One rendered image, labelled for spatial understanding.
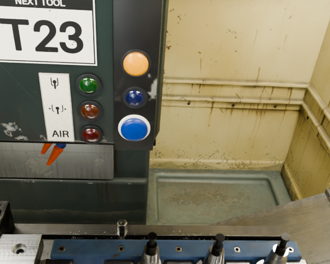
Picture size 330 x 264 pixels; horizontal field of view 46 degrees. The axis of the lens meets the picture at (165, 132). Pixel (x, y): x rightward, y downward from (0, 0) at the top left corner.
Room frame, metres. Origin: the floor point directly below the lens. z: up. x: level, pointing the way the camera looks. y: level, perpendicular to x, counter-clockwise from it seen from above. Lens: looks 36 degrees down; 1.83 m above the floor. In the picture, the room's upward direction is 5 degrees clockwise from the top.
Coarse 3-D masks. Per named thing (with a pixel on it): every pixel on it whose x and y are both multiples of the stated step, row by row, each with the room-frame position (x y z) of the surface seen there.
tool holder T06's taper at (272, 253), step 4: (272, 248) 0.44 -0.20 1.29; (272, 252) 0.43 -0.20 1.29; (276, 252) 0.43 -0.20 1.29; (268, 256) 0.44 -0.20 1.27; (272, 256) 0.43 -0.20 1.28; (276, 256) 0.42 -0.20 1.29; (280, 256) 0.42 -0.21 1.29; (284, 256) 0.42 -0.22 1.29; (268, 260) 0.43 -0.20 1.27; (272, 260) 0.42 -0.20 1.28; (276, 260) 0.42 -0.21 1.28; (280, 260) 0.42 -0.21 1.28; (284, 260) 0.42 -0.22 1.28
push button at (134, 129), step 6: (126, 120) 0.35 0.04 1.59; (132, 120) 0.35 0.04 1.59; (138, 120) 0.35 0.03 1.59; (126, 126) 0.35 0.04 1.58; (132, 126) 0.35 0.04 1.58; (138, 126) 0.35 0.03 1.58; (144, 126) 0.35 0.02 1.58; (126, 132) 0.35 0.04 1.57; (132, 132) 0.35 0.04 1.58; (138, 132) 0.35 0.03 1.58; (144, 132) 0.35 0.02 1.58; (126, 138) 0.35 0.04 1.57; (132, 138) 0.35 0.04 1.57; (138, 138) 0.35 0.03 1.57
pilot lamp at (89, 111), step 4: (88, 104) 0.35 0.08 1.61; (84, 108) 0.35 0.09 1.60; (88, 108) 0.35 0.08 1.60; (92, 108) 0.35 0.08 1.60; (96, 108) 0.35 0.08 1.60; (84, 112) 0.35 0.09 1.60; (88, 112) 0.35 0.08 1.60; (92, 112) 0.35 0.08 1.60; (96, 112) 0.35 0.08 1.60; (84, 116) 0.35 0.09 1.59; (88, 116) 0.35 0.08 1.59; (92, 116) 0.35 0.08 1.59; (96, 116) 0.35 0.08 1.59
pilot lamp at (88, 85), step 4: (84, 80) 0.35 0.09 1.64; (88, 80) 0.35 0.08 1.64; (92, 80) 0.35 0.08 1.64; (80, 84) 0.35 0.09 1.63; (84, 84) 0.35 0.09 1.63; (88, 84) 0.35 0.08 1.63; (92, 84) 0.35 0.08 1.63; (96, 84) 0.35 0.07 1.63; (80, 88) 0.35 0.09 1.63; (84, 88) 0.35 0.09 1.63; (88, 88) 0.35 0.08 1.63; (92, 88) 0.35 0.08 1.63; (96, 88) 0.35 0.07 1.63; (84, 92) 0.35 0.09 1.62; (88, 92) 0.35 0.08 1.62; (92, 92) 0.35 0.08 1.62
